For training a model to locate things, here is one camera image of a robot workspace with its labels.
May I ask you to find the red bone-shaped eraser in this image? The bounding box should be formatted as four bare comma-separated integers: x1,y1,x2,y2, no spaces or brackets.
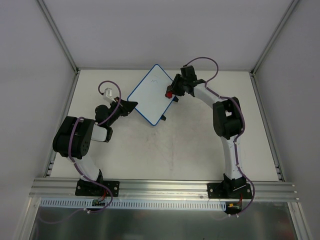
165,91,173,99

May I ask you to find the blue framed whiteboard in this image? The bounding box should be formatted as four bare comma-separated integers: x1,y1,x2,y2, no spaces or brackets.
127,64,173,126

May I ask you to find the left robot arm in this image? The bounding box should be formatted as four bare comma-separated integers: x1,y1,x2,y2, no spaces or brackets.
52,97,138,195

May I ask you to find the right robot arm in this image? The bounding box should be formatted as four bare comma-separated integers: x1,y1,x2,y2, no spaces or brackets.
165,65,247,198

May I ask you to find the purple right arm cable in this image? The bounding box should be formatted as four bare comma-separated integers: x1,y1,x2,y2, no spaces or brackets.
183,56,255,181

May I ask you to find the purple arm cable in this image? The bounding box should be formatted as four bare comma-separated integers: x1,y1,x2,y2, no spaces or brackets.
183,56,255,181
67,80,123,185

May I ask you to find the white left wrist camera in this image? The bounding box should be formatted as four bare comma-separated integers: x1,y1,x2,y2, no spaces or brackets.
101,87,116,104

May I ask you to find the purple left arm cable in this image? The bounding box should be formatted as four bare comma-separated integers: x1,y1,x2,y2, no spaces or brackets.
67,80,123,185

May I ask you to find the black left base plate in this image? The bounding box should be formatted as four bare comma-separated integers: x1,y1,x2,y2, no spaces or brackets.
75,179,120,197

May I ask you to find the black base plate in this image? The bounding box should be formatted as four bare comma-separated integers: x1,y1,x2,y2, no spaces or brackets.
207,182,253,200
75,179,120,197

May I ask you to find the white slotted cable duct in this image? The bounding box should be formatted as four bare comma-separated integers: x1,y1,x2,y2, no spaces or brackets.
39,198,227,212

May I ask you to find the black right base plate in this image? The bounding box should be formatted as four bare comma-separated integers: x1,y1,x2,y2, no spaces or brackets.
207,182,253,200

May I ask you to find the aluminium mounting rail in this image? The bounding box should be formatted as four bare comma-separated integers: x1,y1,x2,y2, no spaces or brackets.
29,177,300,202

